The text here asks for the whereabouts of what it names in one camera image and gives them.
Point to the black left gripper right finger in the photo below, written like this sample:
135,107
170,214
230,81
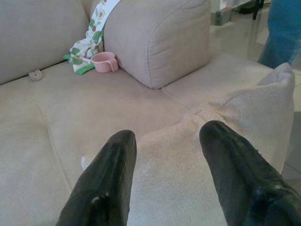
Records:
242,179

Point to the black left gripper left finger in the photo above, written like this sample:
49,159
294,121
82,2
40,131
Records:
103,183

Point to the white fluffy pillow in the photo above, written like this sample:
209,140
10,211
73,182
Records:
188,164

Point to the beige fabric sofa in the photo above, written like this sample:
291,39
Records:
70,106

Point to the beige sofa back cushion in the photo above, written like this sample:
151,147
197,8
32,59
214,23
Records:
157,40

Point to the pink plastic cup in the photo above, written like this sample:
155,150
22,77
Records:
105,61

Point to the small beige curved object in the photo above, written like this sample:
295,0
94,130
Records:
35,75

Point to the avocado print cloth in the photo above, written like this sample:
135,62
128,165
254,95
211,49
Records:
90,40

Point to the blue fabric item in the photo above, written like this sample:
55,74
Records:
283,30

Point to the grey box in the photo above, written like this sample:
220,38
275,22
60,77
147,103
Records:
223,17

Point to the black furniture leg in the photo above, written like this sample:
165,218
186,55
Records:
256,9

